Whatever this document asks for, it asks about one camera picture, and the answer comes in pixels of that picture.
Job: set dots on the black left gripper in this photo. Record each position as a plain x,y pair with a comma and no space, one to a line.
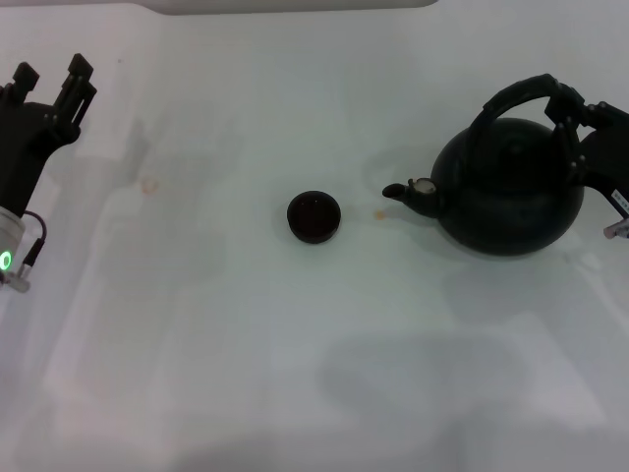
27,142

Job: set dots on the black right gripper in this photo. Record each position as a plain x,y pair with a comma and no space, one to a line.
607,157

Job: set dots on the small dark round teacup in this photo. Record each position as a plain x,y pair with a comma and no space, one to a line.
314,218

